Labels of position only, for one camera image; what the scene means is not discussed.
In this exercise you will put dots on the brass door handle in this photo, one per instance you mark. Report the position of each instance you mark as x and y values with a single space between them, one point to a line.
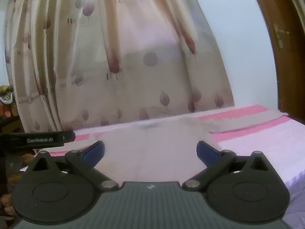
279 33

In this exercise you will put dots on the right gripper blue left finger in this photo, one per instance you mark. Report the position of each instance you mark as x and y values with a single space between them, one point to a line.
90 155

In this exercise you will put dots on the beige leaf print curtain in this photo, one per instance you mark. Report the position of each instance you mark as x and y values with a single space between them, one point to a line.
77 64

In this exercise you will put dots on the brown wooden door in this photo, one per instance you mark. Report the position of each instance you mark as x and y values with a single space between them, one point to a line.
287 40

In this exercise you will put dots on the beige knit sweater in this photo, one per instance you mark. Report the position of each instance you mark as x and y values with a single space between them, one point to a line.
166 150

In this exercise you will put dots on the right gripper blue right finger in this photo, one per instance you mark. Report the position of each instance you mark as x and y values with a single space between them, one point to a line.
213 158

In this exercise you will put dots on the pink checkered bed sheet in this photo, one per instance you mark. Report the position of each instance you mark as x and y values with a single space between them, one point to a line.
281 140

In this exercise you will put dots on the cluttered side shelf items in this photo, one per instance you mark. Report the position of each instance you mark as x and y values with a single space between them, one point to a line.
10 120

